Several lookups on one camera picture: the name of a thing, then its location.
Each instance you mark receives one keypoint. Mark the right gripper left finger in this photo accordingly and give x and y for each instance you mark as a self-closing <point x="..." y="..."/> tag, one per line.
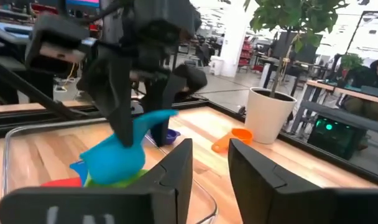
<point x="170" y="193"/>

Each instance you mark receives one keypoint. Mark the orange measuring cup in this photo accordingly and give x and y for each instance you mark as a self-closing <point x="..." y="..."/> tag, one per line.
<point x="235" y="137"/>

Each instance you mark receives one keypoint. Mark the person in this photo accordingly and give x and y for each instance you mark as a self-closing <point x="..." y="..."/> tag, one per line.
<point x="375" y="81"/>

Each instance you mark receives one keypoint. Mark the wooden desk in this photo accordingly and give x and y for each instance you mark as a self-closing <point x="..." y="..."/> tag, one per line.
<point x="347" y="91"/>

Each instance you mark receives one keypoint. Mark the green measuring cup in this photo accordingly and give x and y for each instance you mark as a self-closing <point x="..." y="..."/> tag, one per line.
<point x="123" y="182"/>

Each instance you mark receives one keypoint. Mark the computer monitor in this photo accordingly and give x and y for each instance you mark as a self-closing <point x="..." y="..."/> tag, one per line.
<point x="83" y="3"/>

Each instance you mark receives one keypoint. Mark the small potted plant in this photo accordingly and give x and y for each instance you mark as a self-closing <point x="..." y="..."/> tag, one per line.
<point x="352" y="62"/>

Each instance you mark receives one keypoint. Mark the clear plastic basket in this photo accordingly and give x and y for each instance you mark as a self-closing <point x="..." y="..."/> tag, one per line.
<point x="27" y="161"/>

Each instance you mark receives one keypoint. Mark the white plant pot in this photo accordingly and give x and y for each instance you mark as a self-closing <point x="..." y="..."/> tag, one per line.
<point x="270" y="118"/>

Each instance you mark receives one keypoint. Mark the red measuring cup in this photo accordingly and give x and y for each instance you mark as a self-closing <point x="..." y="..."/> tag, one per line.
<point x="61" y="182"/>

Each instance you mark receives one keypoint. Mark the dark blue measuring cup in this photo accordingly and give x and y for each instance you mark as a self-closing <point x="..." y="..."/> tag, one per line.
<point x="172" y="136"/>

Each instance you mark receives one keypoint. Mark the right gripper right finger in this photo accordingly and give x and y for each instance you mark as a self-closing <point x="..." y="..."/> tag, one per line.
<point x="270" y="193"/>

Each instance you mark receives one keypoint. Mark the light blue measuring cup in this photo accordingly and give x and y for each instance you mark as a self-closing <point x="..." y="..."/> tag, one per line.
<point x="114" y="161"/>

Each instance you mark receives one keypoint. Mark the black computer with green light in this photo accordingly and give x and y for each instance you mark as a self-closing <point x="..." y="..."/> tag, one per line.
<point x="335" y="137"/>

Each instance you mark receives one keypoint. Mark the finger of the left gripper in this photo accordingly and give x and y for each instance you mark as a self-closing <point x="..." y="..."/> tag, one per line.
<point x="162" y="96"/>
<point x="122" y="102"/>

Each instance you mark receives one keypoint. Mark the green leafy plant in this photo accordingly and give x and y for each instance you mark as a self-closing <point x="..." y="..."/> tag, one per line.
<point x="294" y="18"/>

